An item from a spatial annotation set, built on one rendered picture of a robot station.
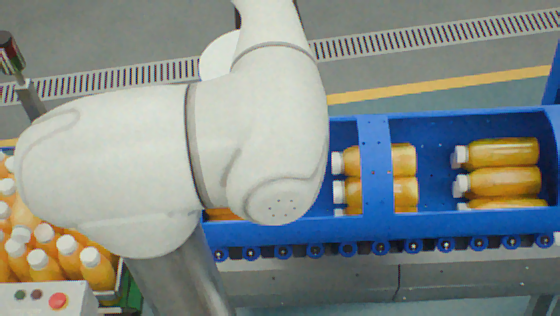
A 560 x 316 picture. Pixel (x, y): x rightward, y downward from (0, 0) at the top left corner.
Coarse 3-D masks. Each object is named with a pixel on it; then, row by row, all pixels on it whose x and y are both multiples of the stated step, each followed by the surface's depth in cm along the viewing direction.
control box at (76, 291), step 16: (0, 288) 153; (16, 288) 152; (32, 288) 152; (48, 288) 152; (64, 288) 151; (80, 288) 151; (0, 304) 150; (16, 304) 150; (32, 304) 150; (48, 304) 149; (64, 304) 149; (80, 304) 149; (96, 304) 158
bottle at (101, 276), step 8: (104, 256) 162; (96, 264) 159; (104, 264) 161; (88, 272) 160; (96, 272) 160; (104, 272) 161; (112, 272) 164; (88, 280) 161; (96, 280) 161; (104, 280) 162; (112, 280) 165; (96, 288) 164; (104, 288) 164; (112, 288) 166; (120, 296) 171; (104, 304) 170; (112, 304) 170
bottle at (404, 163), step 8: (352, 152) 160; (392, 152) 158; (400, 152) 158; (408, 152) 158; (344, 160) 160; (352, 160) 159; (392, 160) 158; (400, 160) 158; (408, 160) 158; (344, 168) 160; (352, 168) 159; (360, 168) 158; (392, 168) 158; (400, 168) 158; (408, 168) 158; (360, 176) 160
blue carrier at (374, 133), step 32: (352, 128) 172; (384, 128) 155; (416, 128) 172; (448, 128) 172; (480, 128) 172; (512, 128) 172; (544, 128) 172; (384, 160) 151; (416, 160) 177; (448, 160) 177; (544, 160) 176; (320, 192) 178; (384, 192) 151; (448, 192) 176; (544, 192) 175; (224, 224) 155; (256, 224) 155; (288, 224) 155; (320, 224) 154; (352, 224) 154; (384, 224) 154; (416, 224) 154; (448, 224) 154; (480, 224) 154; (512, 224) 155; (544, 224) 155
